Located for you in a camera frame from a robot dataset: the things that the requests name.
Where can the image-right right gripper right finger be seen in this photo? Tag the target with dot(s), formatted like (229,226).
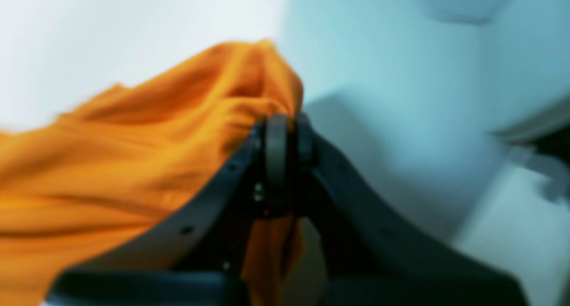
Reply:
(374,257)

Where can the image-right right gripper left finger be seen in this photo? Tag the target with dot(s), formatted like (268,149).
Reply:
(195,256)

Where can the orange t-shirt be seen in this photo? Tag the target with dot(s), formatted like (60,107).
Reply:
(112,168)

